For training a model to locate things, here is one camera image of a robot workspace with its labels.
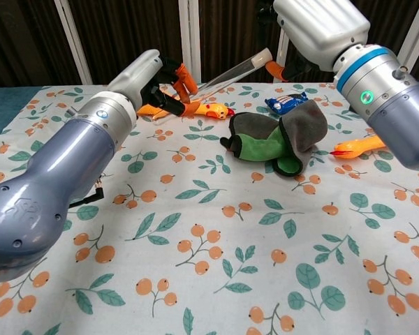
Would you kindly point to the transparent glass test tube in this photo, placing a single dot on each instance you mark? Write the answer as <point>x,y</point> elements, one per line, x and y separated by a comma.
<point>230,71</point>

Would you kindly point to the dark white-framed partition screen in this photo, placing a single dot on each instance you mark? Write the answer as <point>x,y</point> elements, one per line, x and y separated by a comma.
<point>90,35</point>

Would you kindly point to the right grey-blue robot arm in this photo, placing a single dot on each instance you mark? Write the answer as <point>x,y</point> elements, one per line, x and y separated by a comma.
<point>398,115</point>

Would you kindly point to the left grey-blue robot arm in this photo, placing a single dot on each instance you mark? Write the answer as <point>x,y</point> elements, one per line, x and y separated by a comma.
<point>56,174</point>

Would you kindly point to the grey and green cloth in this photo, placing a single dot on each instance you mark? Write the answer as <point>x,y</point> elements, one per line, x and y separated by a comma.
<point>303,125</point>

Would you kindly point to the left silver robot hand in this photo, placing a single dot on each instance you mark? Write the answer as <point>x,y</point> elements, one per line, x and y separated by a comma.
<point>136,75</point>

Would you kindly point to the floral patterned tablecloth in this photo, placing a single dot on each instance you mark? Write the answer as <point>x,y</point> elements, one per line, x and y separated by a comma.
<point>195,244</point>

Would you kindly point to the yellow rubber chicken toy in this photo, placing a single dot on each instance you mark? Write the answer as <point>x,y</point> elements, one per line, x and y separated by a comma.
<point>213,110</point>
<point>359,144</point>

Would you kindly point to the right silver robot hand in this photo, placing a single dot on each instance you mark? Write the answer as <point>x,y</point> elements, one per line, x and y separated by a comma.
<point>321,28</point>

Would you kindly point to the blue snack packet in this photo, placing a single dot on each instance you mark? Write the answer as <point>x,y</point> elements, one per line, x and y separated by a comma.
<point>283,103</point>

